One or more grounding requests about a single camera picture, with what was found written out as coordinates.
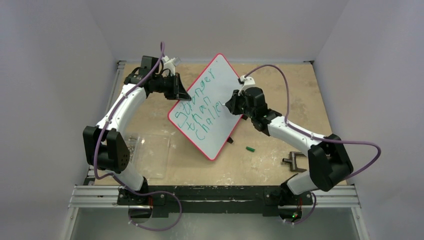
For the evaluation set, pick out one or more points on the clear plastic screw box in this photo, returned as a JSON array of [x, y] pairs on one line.
[[149, 153]]

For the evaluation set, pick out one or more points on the green marker cap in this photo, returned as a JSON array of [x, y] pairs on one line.
[[250, 149]]

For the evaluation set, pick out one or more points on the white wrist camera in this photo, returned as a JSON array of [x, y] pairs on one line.
[[169, 64], [246, 82]]

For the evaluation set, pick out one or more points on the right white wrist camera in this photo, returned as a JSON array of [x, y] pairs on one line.
[[246, 82]]

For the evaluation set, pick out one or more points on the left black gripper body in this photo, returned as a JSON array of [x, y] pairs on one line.
[[166, 85]]

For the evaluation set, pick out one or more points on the aluminium frame rail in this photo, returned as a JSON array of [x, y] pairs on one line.
[[106, 196]]

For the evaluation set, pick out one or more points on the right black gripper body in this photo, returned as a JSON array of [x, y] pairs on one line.
[[236, 103]]

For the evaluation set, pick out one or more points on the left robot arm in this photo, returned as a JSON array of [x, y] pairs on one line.
[[104, 144]]

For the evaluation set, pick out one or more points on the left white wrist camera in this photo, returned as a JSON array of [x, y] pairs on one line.
[[169, 64]]

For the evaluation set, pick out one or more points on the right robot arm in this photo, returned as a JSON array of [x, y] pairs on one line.
[[328, 161]]

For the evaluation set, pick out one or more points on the grey metal crank handle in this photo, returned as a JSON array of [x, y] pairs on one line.
[[292, 161]]

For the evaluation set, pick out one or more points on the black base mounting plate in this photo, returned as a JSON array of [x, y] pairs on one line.
[[267, 200]]

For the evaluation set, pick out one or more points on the red-framed whiteboard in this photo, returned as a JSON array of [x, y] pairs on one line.
[[203, 120]]

